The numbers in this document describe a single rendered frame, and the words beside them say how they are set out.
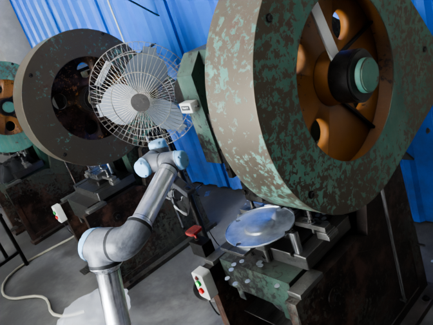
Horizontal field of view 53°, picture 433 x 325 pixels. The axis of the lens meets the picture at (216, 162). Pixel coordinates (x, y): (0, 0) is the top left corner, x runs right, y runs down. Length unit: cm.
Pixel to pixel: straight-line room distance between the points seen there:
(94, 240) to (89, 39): 154
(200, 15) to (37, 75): 136
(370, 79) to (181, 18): 247
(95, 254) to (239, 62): 82
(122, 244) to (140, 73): 107
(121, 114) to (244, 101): 139
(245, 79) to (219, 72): 10
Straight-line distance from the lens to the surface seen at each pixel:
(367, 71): 133
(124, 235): 148
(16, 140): 443
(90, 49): 280
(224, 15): 119
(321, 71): 134
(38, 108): 267
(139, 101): 227
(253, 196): 173
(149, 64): 228
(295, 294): 164
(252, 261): 185
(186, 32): 363
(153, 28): 397
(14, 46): 648
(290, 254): 173
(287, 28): 116
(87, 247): 157
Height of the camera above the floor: 168
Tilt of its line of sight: 20 degrees down
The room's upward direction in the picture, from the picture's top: 19 degrees counter-clockwise
